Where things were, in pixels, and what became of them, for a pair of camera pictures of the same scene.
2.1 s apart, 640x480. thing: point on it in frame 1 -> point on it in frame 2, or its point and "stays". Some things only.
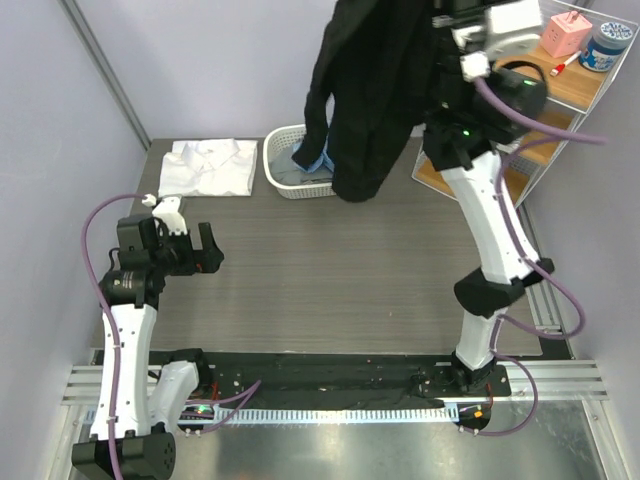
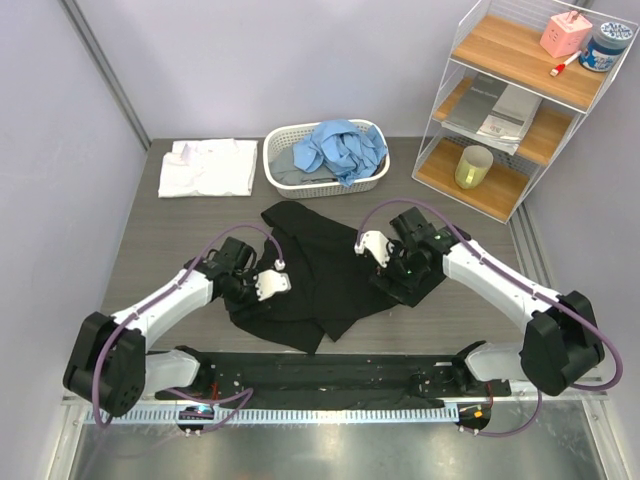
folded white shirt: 205,168 stays
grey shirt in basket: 285,170 stays
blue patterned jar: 609,42 stays
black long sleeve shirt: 376,61 -> 330,280
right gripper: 456,14 -> 384,279
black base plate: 325,377 stays
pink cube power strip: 565,34 stays
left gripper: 205,260 -> 254,295
